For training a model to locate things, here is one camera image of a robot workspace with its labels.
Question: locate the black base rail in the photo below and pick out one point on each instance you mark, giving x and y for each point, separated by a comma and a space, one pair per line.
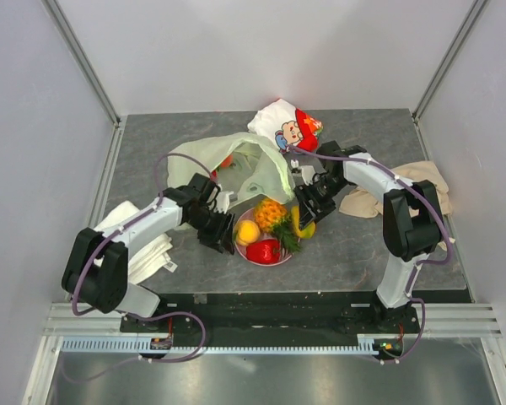
350, 313

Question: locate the fake red bell pepper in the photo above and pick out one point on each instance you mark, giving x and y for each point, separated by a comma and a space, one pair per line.
264, 252

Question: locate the fake yellow pear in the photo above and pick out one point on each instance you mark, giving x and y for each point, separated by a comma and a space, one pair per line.
246, 232

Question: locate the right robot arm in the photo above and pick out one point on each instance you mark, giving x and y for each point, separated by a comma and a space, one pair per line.
412, 219

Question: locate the fake pineapple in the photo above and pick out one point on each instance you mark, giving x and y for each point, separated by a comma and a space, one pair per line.
274, 219

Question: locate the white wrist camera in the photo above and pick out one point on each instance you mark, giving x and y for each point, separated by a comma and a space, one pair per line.
306, 172
223, 201

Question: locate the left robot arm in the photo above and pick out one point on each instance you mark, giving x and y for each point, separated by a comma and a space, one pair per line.
96, 274

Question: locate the fake peach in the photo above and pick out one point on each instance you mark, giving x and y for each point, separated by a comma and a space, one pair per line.
227, 162

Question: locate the pink plate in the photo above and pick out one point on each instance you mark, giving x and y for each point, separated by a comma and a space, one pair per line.
265, 235

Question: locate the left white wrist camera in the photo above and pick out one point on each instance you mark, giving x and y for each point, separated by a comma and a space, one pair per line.
223, 201

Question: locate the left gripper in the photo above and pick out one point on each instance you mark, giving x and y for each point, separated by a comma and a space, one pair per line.
222, 236

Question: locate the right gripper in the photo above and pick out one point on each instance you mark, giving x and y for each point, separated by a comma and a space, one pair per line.
320, 209

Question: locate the slotted cable duct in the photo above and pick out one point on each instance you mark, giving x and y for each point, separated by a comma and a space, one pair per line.
148, 345

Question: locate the green avocado print plastic bag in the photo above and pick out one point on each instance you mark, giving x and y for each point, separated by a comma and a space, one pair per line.
258, 168

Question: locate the white red cartoon bag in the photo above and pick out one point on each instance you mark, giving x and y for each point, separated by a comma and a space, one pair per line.
286, 126

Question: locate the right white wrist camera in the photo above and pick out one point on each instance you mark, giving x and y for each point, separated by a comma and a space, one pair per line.
306, 172

